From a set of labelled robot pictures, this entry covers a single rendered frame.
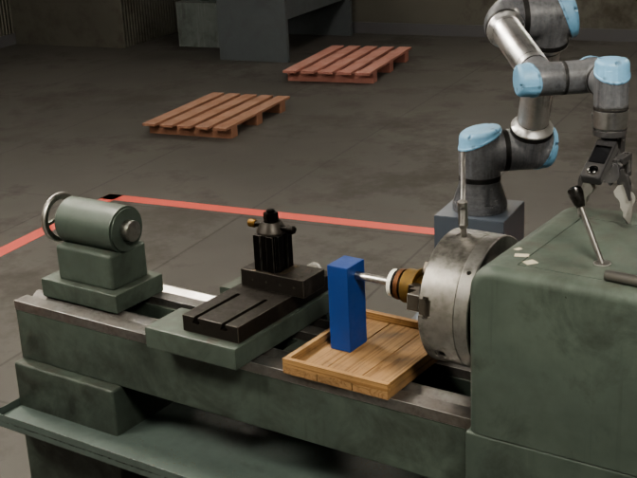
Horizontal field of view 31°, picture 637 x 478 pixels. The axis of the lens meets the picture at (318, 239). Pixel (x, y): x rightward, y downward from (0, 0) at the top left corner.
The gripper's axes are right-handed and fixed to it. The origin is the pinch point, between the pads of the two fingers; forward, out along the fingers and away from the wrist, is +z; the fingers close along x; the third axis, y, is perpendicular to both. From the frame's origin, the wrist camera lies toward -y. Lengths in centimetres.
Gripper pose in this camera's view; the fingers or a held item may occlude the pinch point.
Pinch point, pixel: (603, 218)
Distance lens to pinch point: 267.0
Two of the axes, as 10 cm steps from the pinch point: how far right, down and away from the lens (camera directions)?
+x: -8.3, -1.5, 5.4
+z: 0.4, 9.4, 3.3
